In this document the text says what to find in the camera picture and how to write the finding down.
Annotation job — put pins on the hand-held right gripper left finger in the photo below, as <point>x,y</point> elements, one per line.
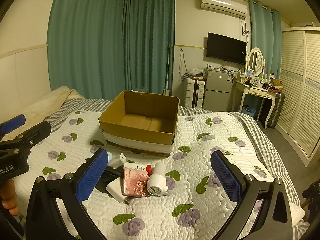
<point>91,177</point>

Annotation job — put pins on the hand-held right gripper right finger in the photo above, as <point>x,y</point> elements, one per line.
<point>225,177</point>

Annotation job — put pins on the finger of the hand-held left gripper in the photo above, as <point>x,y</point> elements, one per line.
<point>13,123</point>
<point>32,135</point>

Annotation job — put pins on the black remote control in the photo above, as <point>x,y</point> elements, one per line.
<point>110,173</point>

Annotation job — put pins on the white charger adapter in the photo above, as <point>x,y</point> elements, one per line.
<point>115,188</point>

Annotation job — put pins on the white earbuds case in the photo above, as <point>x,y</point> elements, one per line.
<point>110,158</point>

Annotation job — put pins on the white plug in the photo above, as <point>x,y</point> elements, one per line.
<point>120,160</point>

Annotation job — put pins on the pink embossed box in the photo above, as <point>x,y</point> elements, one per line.
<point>136,183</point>

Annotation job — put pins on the white tube with red cap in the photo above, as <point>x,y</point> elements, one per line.
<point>140,167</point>

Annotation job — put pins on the brown cardboard box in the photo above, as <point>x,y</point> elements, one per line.
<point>140,110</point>

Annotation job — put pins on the person's left hand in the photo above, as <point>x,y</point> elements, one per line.
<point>8,203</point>

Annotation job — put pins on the beige blanket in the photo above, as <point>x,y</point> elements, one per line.
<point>37,107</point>

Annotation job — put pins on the white floral quilt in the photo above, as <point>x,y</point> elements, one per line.
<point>175,215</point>

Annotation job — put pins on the blue basket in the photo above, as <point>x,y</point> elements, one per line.
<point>248,110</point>

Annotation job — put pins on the dark checked suitcase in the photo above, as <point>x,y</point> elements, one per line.
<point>276,110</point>

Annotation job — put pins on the silver fridge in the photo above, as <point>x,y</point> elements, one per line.
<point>216,90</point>

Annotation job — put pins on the dark object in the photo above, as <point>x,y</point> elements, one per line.
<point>311,200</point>

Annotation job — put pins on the white dressing table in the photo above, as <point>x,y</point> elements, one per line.
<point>252,91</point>

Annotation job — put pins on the white suitcase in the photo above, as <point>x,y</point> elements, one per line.
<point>191,92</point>

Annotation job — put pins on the wide green curtain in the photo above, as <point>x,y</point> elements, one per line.
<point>85,42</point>

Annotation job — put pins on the small open cardboard box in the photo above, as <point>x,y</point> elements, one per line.
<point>276,82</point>

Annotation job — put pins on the white slatted wardrobe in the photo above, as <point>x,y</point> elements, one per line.
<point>300,92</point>

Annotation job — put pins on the white oval mirror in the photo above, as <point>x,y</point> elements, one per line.
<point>255,58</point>

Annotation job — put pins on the white mop pole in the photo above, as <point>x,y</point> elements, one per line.
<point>167,67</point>

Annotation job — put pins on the narrow green curtain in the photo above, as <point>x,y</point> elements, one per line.
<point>265,35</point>

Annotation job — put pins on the green corner curtain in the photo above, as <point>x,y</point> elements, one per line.
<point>150,40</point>

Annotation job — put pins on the white air conditioner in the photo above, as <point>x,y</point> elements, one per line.
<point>222,5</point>

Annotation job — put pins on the black wall television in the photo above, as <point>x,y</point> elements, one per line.
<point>225,47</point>

